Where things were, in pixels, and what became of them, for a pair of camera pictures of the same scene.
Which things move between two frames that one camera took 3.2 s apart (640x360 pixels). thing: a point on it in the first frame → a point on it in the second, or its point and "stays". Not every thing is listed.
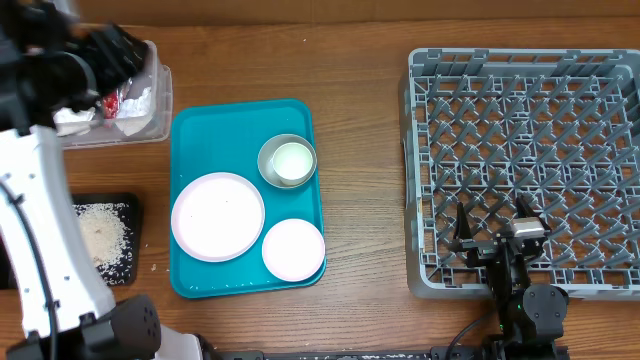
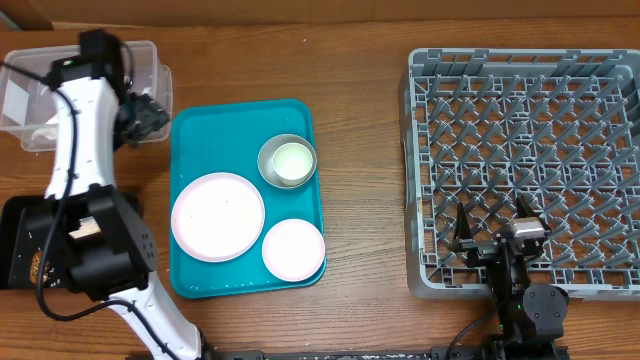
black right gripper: (480, 249) stays
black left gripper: (112, 48) → (154, 116)
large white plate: (218, 217) stays
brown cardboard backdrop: (184, 12) stays
